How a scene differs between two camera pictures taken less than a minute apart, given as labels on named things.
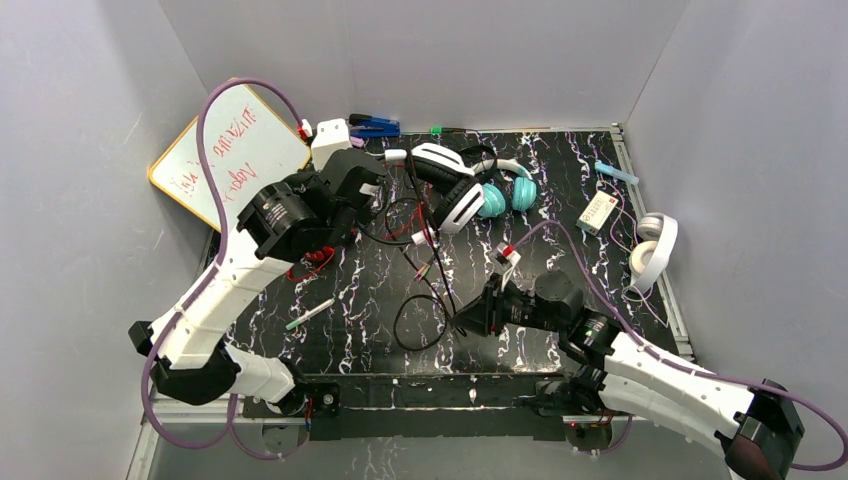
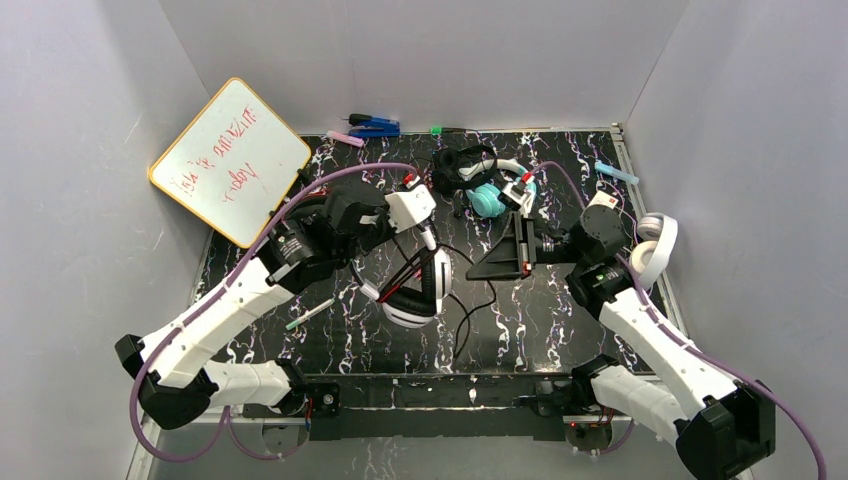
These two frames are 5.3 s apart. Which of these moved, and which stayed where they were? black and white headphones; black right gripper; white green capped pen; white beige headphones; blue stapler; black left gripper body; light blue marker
Moved: black left gripper body; black right gripper; black and white headphones
Stayed: blue stapler; white green capped pen; light blue marker; white beige headphones
